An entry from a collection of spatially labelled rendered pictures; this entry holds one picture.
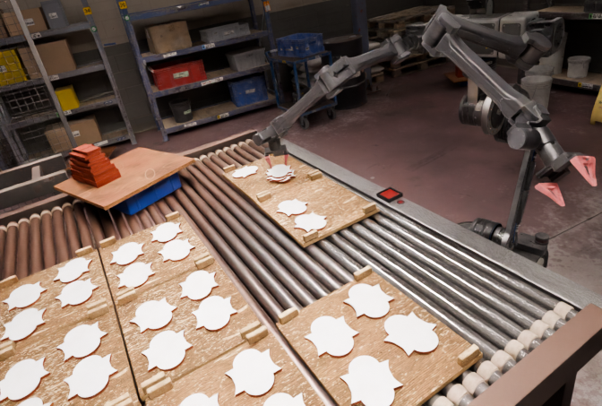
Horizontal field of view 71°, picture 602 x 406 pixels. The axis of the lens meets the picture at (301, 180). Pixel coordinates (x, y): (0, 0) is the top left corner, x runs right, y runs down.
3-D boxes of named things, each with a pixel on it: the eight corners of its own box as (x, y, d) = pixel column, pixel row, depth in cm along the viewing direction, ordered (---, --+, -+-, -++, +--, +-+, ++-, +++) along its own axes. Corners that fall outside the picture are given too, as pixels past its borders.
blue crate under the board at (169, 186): (149, 176, 232) (142, 159, 227) (184, 185, 213) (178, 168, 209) (97, 203, 211) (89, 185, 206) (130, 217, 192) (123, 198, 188)
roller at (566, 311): (259, 142, 266) (257, 134, 264) (582, 323, 111) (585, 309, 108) (252, 144, 264) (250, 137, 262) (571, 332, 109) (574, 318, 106)
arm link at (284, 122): (346, 87, 162) (331, 64, 162) (337, 90, 158) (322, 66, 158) (287, 136, 194) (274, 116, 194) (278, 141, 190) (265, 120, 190)
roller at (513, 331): (237, 150, 260) (236, 142, 258) (548, 352, 105) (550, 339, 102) (230, 151, 258) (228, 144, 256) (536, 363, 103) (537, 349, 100)
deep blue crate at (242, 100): (261, 94, 659) (256, 70, 642) (269, 99, 623) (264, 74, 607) (230, 101, 645) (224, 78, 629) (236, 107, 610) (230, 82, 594)
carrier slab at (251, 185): (281, 153, 231) (280, 151, 231) (322, 177, 199) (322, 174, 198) (222, 176, 217) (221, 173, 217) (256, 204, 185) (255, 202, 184)
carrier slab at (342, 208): (322, 177, 198) (322, 175, 197) (380, 211, 165) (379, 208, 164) (256, 205, 184) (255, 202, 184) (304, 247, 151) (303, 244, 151)
